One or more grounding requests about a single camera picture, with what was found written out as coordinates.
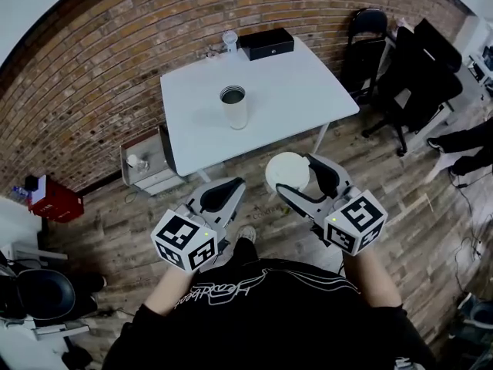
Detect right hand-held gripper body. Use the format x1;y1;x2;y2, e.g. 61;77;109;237
310;186;388;257

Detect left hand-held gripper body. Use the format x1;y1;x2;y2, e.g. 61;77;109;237
150;203;231;273

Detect white round lid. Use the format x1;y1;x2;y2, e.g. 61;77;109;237
264;151;311;193

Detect white tumbler cup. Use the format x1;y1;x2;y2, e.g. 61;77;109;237
219;85;248;130

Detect person's right forearm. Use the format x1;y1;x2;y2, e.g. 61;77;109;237
342;251;404;308

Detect person's left forearm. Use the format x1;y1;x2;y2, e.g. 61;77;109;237
144;262;200;318

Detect person's light shoe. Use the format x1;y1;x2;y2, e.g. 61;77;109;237
235;225;257;244

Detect person's black trousers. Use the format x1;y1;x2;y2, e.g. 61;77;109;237
230;237;260;264

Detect grey drawer cabinet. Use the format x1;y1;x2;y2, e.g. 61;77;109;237
119;125;186;197

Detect clear bottle with white cap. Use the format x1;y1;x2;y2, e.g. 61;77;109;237
126;154;149;171

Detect person's black shirt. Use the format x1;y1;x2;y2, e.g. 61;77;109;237
102;258;438;370

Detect red box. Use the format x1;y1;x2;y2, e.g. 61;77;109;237
27;175;85;223

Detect black office chair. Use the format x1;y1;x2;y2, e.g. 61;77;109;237
361;18;463;157

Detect black folding chair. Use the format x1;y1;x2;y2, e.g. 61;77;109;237
340;8;389;106

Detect black padded chair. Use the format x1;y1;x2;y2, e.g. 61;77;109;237
15;270;76;320

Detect white pad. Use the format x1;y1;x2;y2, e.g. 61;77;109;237
30;174;48;206

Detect black box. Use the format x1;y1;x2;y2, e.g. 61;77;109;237
239;28;296;62

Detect small white fan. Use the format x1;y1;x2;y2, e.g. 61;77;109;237
222;31;239;53

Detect small blue bottle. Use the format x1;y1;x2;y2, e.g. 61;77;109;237
10;185;30;204

